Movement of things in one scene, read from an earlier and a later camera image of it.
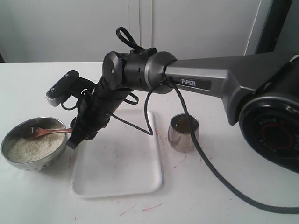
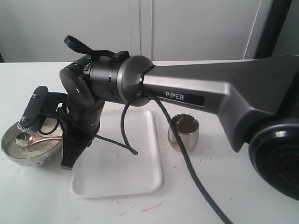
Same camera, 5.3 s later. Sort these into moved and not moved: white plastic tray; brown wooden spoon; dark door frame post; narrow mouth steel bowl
Moved: brown wooden spoon
Not moved: dark door frame post; narrow mouth steel bowl; white plastic tray
